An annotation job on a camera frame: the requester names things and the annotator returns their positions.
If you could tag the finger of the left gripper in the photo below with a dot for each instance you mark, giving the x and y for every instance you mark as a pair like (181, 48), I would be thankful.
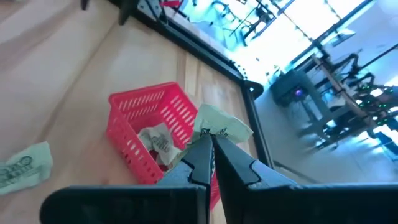
(128, 11)
(85, 3)

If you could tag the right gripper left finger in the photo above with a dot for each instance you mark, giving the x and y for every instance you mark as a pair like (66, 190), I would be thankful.
(174, 202)

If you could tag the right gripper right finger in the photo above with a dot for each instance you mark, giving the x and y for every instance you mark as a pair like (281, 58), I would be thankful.
(280, 205)

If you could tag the green stevia sweetener packet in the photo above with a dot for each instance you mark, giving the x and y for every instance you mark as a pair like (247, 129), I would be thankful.
(25, 168)
(158, 140)
(217, 121)

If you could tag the small red object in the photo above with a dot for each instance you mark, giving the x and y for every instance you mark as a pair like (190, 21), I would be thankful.
(171, 3)

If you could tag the red plastic slotted basket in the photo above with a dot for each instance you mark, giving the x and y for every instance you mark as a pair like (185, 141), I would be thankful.
(140, 105)

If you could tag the black computer with light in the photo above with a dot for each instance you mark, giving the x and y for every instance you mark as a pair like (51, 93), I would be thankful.
(289, 88)

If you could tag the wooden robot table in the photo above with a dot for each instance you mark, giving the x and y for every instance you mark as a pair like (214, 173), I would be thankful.
(337, 88)

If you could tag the black robot station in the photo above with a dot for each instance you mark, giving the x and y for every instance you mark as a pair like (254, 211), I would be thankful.
(262, 14)

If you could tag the black aluminium table frame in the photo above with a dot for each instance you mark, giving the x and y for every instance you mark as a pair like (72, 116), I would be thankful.
(199, 51)

